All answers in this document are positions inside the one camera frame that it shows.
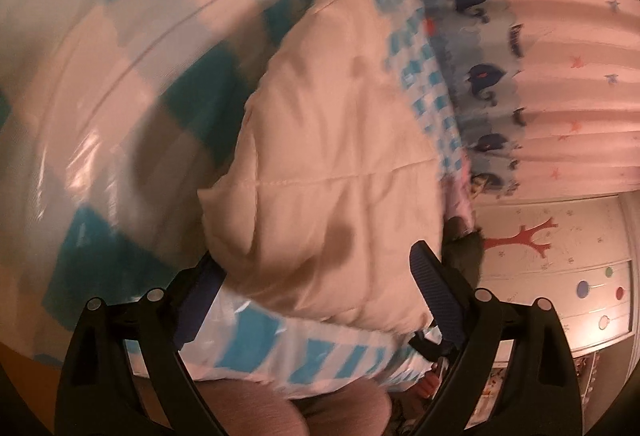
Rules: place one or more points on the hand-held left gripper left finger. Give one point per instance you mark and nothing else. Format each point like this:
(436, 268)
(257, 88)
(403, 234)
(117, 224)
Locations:
(200, 301)

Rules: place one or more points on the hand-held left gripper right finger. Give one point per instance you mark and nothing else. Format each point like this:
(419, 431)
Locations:
(437, 296)

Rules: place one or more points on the cream quilted garment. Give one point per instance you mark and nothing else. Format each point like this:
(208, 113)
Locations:
(330, 166)

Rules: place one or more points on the dark grey cloth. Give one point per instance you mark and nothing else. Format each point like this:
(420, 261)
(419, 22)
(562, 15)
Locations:
(465, 253)

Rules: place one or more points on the white cabinet with tree print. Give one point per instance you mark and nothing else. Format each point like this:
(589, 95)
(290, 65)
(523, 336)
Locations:
(565, 276)

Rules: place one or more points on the person's leg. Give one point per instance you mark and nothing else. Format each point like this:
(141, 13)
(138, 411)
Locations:
(300, 411)

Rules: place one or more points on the blue white checkered sheet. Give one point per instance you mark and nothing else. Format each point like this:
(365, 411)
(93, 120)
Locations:
(100, 116)

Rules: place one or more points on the whale print curtain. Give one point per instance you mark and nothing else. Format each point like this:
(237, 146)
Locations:
(560, 66)

